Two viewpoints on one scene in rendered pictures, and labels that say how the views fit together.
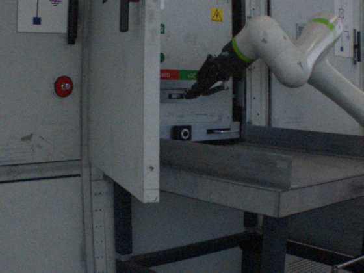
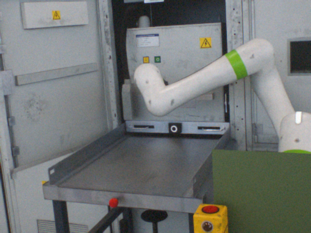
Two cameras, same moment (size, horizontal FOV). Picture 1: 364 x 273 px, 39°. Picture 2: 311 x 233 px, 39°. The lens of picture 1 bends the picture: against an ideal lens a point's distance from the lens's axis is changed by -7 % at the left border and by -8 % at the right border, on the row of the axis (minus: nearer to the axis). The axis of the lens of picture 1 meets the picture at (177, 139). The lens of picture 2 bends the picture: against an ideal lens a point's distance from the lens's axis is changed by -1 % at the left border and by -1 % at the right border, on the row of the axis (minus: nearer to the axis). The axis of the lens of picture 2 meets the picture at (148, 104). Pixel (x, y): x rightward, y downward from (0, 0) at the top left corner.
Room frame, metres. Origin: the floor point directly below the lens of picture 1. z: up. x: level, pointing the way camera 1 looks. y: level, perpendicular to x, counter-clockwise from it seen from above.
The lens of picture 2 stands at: (0.61, -1.76, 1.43)
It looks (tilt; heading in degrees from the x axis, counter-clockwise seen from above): 11 degrees down; 59
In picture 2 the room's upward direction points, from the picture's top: 4 degrees counter-clockwise
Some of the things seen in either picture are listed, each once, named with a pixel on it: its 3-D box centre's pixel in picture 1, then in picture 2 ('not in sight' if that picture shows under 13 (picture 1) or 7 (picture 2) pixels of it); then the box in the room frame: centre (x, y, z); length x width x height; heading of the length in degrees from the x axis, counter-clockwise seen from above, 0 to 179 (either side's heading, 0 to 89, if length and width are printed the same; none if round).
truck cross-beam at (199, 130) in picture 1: (175, 132); (177, 126); (1.81, 0.01, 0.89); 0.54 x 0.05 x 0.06; 128
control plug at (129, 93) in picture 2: not in sight; (129, 101); (1.62, 0.12, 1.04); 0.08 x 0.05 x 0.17; 38
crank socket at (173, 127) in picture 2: (182, 133); (174, 127); (1.78, -0.02, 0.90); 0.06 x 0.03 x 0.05; 128
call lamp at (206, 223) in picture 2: not in sight; (206, 227); (1.28, -0.89, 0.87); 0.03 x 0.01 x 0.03; 128
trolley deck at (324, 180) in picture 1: (262, 169); (150, 166); (1.50, -0.24, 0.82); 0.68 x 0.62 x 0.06; 38
